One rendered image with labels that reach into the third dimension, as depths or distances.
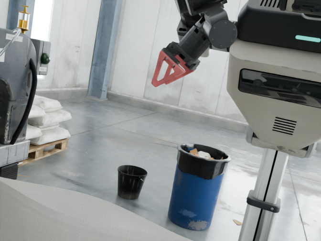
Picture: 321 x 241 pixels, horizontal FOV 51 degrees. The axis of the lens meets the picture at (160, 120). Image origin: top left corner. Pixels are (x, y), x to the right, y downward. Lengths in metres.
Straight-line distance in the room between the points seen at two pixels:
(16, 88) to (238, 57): 0.57
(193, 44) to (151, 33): 8.41
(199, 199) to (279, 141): 1.84
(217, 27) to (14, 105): 0.51
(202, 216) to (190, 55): 2.32
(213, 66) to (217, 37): 7.99
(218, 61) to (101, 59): 3.15
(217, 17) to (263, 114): 0.44
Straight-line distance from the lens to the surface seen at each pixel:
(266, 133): 1.09
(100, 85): 9.41
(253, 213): 1.21
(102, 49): 9.40
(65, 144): 4.47
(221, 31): 0.68
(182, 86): 8.83
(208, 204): 2.94
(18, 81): 0.88
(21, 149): 0.95
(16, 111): 0.90
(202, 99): 8.72
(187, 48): 0.75
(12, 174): 0.96
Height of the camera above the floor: 1.33
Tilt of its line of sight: 10 degrees down
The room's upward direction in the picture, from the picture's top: 11 degrees clockwise
